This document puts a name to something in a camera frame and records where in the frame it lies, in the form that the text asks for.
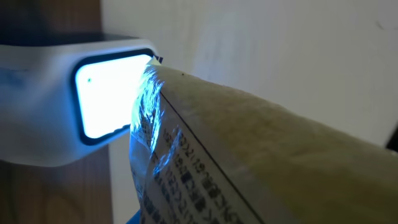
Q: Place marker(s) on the white barcode scanner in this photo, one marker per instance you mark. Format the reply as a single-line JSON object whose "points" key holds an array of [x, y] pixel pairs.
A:
{"points": [[65, 96]]}

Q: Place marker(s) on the yellow snack bag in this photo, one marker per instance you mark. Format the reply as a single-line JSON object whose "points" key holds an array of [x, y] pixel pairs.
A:
{"points": [[207, 153]]}

